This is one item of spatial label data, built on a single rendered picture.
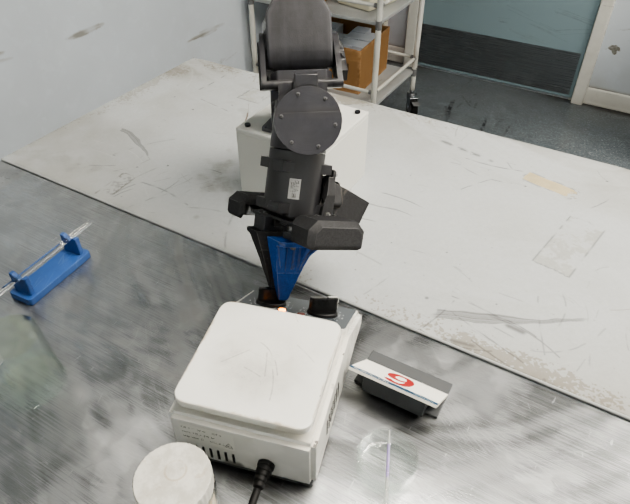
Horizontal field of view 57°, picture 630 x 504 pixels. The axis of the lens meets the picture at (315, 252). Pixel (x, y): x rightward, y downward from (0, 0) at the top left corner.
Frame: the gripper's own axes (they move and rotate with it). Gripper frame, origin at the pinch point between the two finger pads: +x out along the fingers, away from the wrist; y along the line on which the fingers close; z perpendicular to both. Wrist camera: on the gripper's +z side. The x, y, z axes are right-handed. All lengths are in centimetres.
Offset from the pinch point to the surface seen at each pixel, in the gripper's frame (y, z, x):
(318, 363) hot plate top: -12.7, -2.8, 5.3
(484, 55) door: 185, 218, -68
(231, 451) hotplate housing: -11.0, -9.3, 13.4
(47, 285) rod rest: 20.8, -19.8, 7.6
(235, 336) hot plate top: -6.4, -7.8, 4.8
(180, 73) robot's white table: 68, 10, -22
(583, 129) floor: 127, 233, -33
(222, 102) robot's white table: 52, 13, -17
